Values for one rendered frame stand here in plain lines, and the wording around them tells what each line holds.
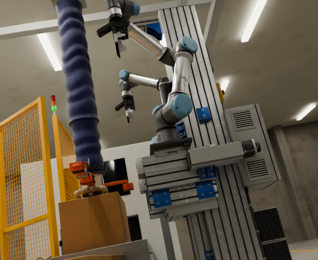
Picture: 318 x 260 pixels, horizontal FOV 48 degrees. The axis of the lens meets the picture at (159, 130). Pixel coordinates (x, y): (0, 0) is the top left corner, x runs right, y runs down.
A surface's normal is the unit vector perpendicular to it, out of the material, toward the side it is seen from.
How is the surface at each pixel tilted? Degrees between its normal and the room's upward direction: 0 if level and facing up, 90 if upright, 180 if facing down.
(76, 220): 90
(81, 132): 76
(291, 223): 90
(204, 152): 90
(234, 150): 90
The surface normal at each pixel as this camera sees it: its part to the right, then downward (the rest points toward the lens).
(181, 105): 0.49, -0.25
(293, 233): 0.03, -0.33
